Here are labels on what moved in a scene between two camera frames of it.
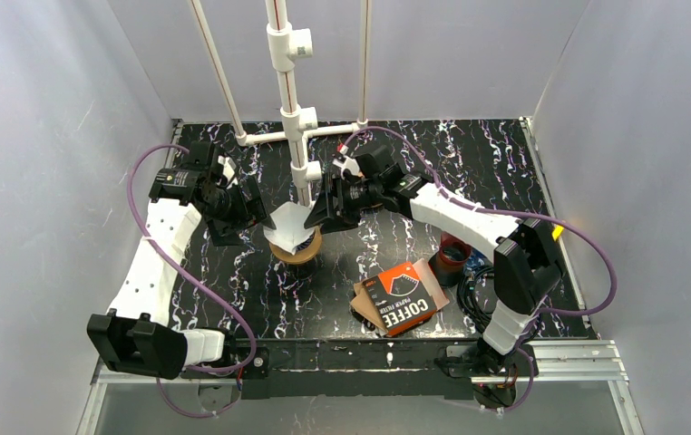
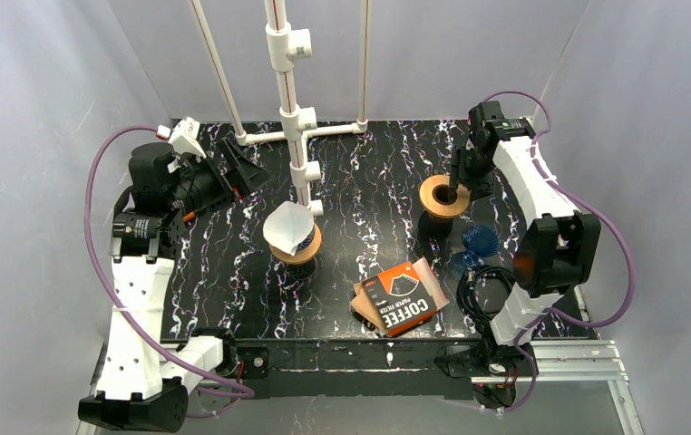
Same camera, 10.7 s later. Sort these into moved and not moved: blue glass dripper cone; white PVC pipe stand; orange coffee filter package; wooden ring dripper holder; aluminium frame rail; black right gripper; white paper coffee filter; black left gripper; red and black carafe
Moved: black right gripper; black left gripper; red and black carafe
Not moved: wooden ring dripper holder; white PVC pipe stand; aluminium frame rail; white paper coffee filter; orange coffee filter package; blue glass dripper cone
